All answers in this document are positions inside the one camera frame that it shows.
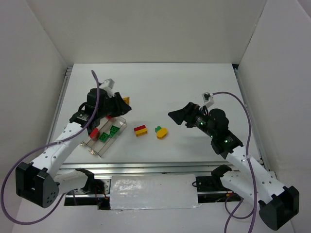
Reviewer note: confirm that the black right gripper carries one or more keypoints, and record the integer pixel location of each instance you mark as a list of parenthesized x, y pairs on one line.
[(191, 115)]

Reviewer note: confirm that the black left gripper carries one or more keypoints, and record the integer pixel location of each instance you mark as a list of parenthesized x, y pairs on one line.
[(116, 105)]

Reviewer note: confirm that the yellow black striped lego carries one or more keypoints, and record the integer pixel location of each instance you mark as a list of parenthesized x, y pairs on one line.
[(127, 100)]

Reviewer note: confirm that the green sloped lego brick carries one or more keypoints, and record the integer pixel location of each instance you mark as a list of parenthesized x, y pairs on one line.
[(113, 130)]

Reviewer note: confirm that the red curved lego brick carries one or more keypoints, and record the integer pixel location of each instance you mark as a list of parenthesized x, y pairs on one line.
[(94, 134)]

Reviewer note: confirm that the green square lego brick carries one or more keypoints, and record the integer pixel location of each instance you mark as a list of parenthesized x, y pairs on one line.
[(158, 129)]

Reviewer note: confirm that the yellow oval lego brick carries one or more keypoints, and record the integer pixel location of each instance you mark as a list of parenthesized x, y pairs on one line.
[(162, 133)]

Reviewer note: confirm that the green curved lego brick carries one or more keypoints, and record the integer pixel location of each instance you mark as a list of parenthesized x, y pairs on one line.
[(103, 137)]

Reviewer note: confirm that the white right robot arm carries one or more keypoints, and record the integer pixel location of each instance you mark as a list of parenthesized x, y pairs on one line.
[(276, 203)]

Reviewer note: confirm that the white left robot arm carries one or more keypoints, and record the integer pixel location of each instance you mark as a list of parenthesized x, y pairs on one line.
[(38, 181)]

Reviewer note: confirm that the clear bin near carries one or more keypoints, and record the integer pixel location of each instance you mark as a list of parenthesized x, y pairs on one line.
[(100, 148)]

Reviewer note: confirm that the clear bin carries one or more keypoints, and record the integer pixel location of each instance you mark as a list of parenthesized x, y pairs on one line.
[(104, 127), (100, 148)]

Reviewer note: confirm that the red rectangular lego brick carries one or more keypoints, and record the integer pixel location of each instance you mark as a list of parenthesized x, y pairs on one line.
[(139, 128)]

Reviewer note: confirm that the clear bin middle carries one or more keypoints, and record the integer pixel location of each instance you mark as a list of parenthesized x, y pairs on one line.
[(104, 127)]

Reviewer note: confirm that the yellow rectangular lego brick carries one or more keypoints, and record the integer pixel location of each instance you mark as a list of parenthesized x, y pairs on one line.
[(141, 132)]

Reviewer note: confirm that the white taped cover plate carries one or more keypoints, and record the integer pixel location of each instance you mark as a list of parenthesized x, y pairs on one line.
[(153, 192)]

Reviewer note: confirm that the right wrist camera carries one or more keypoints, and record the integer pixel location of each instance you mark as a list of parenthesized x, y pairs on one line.
[(208, 100)]

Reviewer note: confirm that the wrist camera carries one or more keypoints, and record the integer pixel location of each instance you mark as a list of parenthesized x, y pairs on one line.
[(208, 100), (107, 85)]

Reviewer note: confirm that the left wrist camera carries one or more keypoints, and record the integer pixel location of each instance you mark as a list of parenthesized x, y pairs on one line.
[(107, 85)]

